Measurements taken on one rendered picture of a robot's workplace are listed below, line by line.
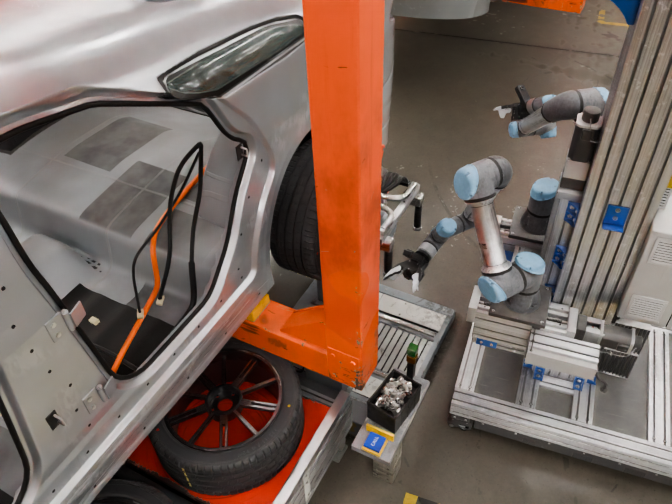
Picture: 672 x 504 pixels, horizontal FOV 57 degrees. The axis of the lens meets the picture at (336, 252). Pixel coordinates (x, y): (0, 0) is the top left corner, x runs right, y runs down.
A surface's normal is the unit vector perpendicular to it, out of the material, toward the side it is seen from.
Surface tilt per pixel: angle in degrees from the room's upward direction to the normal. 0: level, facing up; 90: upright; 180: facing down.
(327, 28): 90
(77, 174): 6
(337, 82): 90
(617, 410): 0
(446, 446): 0
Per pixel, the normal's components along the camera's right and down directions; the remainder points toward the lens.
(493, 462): -0.04, -0.73
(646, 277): -0.35, 0.65
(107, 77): 0.58, -0.43
